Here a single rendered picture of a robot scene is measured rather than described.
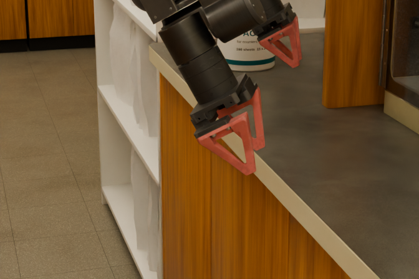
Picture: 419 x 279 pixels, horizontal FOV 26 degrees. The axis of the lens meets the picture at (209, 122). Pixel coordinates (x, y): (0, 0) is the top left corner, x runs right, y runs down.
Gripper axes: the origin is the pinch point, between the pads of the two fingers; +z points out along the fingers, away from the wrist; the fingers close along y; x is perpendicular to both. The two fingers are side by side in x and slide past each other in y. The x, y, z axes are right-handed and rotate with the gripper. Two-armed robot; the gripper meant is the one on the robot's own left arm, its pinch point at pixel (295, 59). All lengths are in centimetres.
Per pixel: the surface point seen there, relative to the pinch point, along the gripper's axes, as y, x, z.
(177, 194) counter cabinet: 41, 49, 23
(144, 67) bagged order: 110, 65, -2
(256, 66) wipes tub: 32.0, 14.6, 2.7
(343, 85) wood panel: 8.3, -4.0, 10.0
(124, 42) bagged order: 144, 79, -10
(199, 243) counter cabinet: 23, 44, 31
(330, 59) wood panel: 7.0, -4.3, 4.1
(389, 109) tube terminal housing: 4.4, -9.8, 17.1
